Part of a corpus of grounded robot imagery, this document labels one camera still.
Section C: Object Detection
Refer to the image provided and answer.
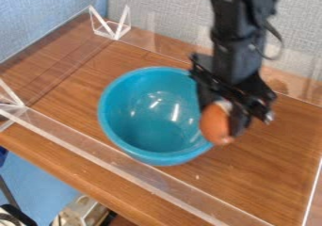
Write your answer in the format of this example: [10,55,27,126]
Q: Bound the blue bowl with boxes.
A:
[97,67,213,166]

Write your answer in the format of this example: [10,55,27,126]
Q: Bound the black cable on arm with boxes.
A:
[250,0,286,61]

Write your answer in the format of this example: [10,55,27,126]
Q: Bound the clear acrylic front barrier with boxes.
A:
[0,78,273,226]

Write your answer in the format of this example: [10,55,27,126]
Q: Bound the clear acrylic corner bracket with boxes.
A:
[89,6,131,40]

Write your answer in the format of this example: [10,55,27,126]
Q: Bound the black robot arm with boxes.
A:
[190,0,278,143]

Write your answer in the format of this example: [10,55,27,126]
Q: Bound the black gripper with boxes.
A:
[190,42,277,137]

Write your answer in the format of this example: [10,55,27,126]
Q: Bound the brown and white toy mushroom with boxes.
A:
[201,101,234,146]

